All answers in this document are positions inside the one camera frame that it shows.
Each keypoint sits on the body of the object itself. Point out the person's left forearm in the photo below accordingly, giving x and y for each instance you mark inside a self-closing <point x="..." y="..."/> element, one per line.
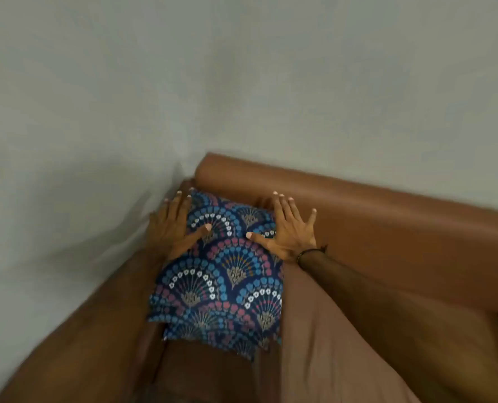
<point x="93" y="327"/>

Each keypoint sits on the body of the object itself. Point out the person's left thumb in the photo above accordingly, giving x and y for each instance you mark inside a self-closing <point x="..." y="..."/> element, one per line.
<point x="197" y="235"/>

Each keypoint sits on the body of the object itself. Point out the blue fan-patterned cushion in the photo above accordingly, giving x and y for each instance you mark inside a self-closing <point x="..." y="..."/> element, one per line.
<point x="223" y="281"/>
<point x="228" y="346"/>

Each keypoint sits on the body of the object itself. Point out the person's right hand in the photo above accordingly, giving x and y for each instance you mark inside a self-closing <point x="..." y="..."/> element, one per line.
<point x="291" y="239"/>

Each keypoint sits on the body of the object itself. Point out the person's right forearm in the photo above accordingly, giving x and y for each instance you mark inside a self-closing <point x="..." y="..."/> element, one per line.
<point x="400" y="323"/>

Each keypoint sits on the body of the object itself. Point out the person's left hand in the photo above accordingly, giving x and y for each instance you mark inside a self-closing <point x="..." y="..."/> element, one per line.
<point x="169" y="232"/>

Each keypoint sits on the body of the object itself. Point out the person's right thumb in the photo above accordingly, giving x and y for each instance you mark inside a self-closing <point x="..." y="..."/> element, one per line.
<point x="260" y="240"/>

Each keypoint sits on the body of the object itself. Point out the person's right middle finger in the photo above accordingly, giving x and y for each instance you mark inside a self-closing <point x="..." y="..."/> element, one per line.
<point x="285" y="209"/>

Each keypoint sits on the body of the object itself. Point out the person's left little finger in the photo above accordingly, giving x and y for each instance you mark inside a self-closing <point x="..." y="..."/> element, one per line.
<point x="153" y="221"/>

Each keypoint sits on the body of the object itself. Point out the brown leather sofa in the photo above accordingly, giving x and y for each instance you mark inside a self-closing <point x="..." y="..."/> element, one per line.
<point x="400" y="222"/>

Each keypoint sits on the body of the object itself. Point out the light brown fabric sheet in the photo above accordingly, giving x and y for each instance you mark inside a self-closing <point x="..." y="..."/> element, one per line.
<point x="324" y="344"/>

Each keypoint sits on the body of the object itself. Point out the person's right little finger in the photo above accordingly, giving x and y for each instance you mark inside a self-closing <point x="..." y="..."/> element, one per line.
<point x="311" y="221"/>

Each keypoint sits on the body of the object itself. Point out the person's left middle finger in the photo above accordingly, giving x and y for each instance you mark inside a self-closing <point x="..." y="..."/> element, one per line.
<point x="176" y="205"/>

